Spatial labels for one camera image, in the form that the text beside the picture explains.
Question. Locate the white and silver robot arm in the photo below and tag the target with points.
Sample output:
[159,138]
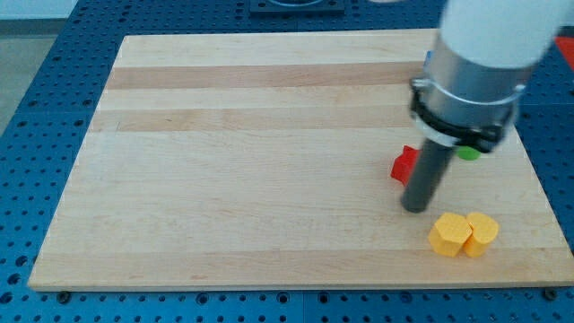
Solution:
[483,55]

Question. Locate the yellow heart block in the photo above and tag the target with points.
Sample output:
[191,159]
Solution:
[484,232]

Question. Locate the light wooden board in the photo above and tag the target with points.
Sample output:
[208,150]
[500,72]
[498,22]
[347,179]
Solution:
[262,161]

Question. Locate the red star block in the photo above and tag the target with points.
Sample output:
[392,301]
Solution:
[404,163]

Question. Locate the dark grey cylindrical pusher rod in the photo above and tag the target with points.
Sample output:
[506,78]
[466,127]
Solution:
[426,176]

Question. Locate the yellow hexagon block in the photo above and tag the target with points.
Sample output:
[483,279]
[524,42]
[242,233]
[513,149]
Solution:
[449,234]

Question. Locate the green round block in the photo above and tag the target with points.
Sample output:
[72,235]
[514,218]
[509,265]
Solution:
[467,153]

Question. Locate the red object at right edge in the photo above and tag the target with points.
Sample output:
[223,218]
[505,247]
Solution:
[566,46]

